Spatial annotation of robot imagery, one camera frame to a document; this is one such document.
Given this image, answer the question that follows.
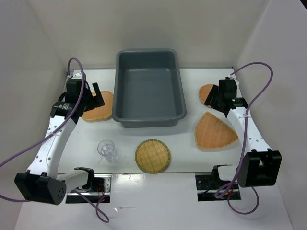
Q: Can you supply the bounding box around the round orange woven tray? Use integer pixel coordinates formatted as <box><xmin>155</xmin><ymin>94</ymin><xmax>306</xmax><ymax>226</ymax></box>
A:
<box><xmin>198</xmin><ymin>84</ymin><xmax>214</xmax><ymax>104</ymax></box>

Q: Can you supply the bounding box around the square woven bamboo tray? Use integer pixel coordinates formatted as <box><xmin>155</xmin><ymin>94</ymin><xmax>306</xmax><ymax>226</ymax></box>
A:
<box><xmin>82</xmin><ymin>91</ymin><xmax>114</xmax><ymax>122</ymax></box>

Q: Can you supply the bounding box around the fan-shaped woven bamboo tray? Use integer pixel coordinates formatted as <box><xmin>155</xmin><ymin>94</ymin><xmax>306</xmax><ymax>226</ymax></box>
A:
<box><xmin>194</xmin><ymin>112</ymin><xmax>238</xmax><ymax>150</ymax></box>

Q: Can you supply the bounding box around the clear plastic cup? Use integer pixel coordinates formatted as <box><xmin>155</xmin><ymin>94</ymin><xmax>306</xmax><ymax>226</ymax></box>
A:
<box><xmin>97</xmin><ymin>140</ymin><xmax>117</xmax><ymax>162</ymax></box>

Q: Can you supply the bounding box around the round yellow bamboo tray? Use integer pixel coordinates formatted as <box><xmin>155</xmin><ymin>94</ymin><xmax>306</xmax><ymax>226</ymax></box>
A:
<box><xmin>135</xmin><ymin>139</ymin><xmax>171</xmax><ymax>174</ymax></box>

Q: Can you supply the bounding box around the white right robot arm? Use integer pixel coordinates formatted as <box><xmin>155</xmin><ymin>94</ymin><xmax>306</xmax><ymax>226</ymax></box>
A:
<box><xmin>204</xmin><ymin>77</ymin><xmax>282</xmax><ymax>187</ymax></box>

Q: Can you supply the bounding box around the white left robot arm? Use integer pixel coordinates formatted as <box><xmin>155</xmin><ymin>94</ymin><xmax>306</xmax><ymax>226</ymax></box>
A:
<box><xmin>14</xmin><ymin>79</ymin><xmax>105</xmax><ymax>205</ymax></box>

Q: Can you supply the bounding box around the grey plastic bin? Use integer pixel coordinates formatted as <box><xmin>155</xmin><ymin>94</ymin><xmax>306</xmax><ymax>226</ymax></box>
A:
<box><xmin>112</xmin><ymin>48</ymin><xmax>187</xmax><ymax>128</ymax></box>

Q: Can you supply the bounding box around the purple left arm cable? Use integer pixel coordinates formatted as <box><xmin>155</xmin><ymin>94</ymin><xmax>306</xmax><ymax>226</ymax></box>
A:
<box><xmin>0</xmin><ymin>57</ymin><xmax>110</xmax><ymax>224</ymax></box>

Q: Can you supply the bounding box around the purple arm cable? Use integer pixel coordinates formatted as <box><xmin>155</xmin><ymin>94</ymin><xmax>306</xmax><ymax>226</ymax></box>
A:
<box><xmin>0</xmin><ymin>57</ymin><xmax>110</xmax><ymax>224</ymax></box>
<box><xmin>215</xmin><ymin>62</ymin><xmax>274</xmax><ymax>214</ymax></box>

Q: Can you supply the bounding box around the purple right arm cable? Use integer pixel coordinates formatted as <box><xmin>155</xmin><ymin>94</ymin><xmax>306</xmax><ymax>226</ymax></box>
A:
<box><xmin>215</xmin><ymin>62</ymin><xmax>274</xmax><ymax>214</ymax></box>

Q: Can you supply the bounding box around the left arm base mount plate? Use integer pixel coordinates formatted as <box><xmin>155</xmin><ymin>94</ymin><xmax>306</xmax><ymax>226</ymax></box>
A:
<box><xmin>65</xmin><ymin>174</ymin><xmax>112</xmax><ymax>204</ymax></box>

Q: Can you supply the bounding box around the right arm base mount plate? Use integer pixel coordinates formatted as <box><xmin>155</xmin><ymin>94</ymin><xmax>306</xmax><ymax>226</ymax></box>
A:
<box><xmin>195</xmin><ymin>173</ymin><xmax>241</xmax><ymax>202</ymax></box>

